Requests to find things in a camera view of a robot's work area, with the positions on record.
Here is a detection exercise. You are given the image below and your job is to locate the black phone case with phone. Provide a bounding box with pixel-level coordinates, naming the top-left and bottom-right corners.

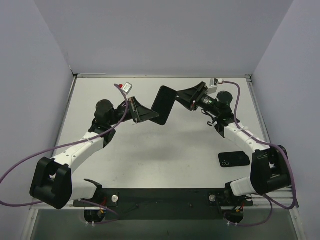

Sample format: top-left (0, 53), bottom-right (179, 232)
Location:
top-left (151, 85), bottom-right (177, 126)

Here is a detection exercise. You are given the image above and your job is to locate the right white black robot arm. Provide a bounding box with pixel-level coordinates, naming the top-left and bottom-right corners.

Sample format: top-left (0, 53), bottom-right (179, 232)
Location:
top-left (176, 82), bottom-right (292, 197)

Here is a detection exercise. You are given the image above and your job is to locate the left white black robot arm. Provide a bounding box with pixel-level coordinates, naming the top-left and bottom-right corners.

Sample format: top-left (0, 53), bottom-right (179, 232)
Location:
top-left (29, 97), bottom-right (159, 210)

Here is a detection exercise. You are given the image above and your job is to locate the black phone case on table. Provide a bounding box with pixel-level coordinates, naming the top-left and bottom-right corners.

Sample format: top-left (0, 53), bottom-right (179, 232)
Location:
top-left (218, 151), bottom-right (251, 168)

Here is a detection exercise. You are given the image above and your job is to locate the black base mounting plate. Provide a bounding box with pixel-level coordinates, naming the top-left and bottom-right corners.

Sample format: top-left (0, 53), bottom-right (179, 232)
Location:
top-left (73, 188), bottom-right (253, 220)

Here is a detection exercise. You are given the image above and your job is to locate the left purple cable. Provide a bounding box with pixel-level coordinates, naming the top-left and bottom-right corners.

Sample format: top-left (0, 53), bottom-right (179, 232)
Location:
top-left (0, 83), bottom-right (120, 225)

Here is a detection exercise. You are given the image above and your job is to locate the purple cable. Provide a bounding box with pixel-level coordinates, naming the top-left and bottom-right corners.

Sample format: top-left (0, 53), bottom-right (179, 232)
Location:
top-left (222, 80), bottom-right (298, 227)
top-left (0, 83), bottom-right (120, 225)

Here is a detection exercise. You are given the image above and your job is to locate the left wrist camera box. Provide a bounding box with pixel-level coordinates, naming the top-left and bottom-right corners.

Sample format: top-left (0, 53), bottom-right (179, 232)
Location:
top-left (119, 82), bottom-right (133, 95)

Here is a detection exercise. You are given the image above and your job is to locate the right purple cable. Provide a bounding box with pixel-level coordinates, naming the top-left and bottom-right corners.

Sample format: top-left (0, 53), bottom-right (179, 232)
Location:
top-left (222, 80), bottom-right (298, 227)

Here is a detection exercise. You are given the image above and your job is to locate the aluminium front rail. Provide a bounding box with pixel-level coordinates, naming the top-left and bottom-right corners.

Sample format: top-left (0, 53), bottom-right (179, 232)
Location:
top-left (251, 187), bottom-right (293, 207)

